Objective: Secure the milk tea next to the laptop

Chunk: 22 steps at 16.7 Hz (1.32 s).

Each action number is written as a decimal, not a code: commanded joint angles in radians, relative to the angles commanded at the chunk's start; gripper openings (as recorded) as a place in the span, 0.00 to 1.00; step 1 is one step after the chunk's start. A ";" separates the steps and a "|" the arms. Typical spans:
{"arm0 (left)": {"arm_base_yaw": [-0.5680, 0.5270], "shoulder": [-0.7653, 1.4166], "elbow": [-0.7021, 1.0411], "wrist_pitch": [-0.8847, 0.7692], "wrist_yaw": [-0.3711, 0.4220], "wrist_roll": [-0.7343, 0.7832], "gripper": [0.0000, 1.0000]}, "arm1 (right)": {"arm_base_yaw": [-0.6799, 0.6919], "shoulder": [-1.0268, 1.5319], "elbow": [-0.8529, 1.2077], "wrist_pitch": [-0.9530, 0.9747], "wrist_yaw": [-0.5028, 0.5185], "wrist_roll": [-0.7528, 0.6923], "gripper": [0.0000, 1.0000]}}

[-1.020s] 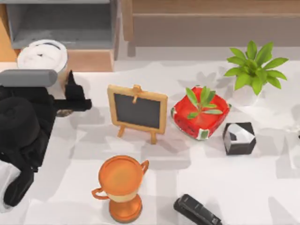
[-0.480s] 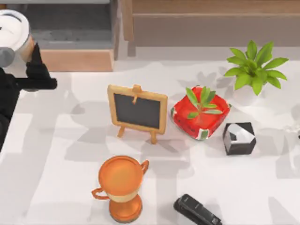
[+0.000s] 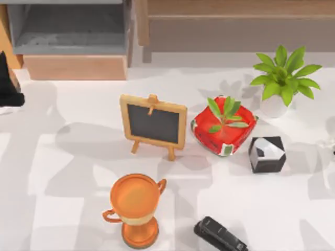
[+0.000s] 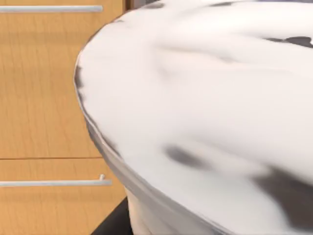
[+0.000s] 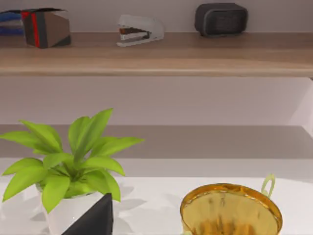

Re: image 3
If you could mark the black and white cube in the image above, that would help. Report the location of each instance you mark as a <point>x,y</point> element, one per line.
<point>267,154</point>

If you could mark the wooden cupboard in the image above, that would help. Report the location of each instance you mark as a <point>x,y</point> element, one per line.
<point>235,26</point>

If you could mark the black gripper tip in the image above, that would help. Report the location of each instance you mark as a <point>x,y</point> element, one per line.
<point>8,89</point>

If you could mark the wooden framed blackboard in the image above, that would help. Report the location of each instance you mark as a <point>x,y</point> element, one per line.
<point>153,122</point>

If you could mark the black stapler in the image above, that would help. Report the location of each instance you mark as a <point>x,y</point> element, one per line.
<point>220,235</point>

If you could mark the pale wooden drawer front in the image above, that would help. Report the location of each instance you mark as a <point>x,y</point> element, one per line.
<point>74,67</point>

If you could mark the orange trophy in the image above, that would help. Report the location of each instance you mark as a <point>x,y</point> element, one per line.
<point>134,206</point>

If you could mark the pulled-out drawer grey inside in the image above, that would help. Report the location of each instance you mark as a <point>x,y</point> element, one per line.
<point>68,28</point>

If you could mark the white plant pot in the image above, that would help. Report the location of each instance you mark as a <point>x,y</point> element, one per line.
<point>284,78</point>

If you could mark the red plant pot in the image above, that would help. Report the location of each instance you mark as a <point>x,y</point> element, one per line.
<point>223,125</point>

